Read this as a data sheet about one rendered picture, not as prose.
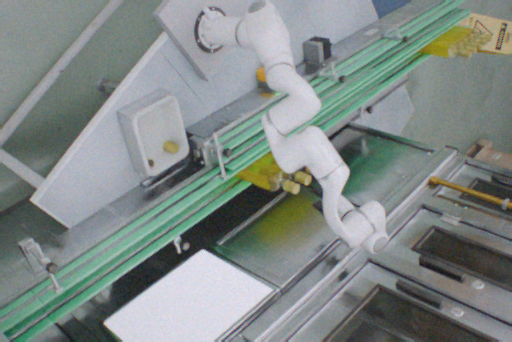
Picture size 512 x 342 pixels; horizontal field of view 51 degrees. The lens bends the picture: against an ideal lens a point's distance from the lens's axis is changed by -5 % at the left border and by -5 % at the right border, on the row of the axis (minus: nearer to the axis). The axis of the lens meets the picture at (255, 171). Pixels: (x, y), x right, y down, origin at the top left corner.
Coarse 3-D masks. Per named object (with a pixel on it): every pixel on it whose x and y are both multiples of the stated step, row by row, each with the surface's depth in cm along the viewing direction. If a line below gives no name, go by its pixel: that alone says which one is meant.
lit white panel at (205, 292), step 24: (192, 264) 174; (216, 264) 172; (168, 288) 166; (192, 288) 164; (216, 288) 163; (240, 288) 161; (264, 288) 160; (120, 312) 160; (144, 312) 159; (168, 312) 157; (192, 312) 156; (216, 312) 155; (240, 312) 153; (120, 336) 152; (144, 336) 151; (168, 336) 150; (192, 336) 148; (216, 336) 147
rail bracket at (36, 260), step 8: (24, 240) 147; (32, 240) 148; (24, 248) 147; (32, 248) 146; (40, 248) 139; (32, 256) 149; (40, 256) 140; (24, 264) 155; (32, 264) 150; (40, 264) 141; (48, 264) 138; (48, 272) 137; (56, 288) 146
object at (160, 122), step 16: (144, 112) 166; (160, 112) 179; (176, 112) 175; (144, 128) 176; (160, 128) 181; (176, 128) 180; (144, 144) 178; (160, 144) 183; (144, 160) 171; (160, 160) 181; (176, 160) 181
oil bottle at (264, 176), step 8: (248, 168) 187; (256, 168) 186; (264, 168) 185; (272, 168) 185; (240, 176) 192; (248, 176) 188; (256, 176) 185; (264, 176) 182; (272, 176) 181; (280, 176) 181; (264, 184) 184; (272, 184) 181
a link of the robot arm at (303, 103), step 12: (276, 72) 148; (288, 72) 147; (276, 84) 147; (288, 84) 144; (300, 84) 144; (300, 96) 144; (312, 96) 144; (276, 108) 149; (288, 108) 146; (300, 108) 145; (312, 108) 145; (276, 120) 148; (288, 120) 147; (300, 120) 147; (288, 132) 151
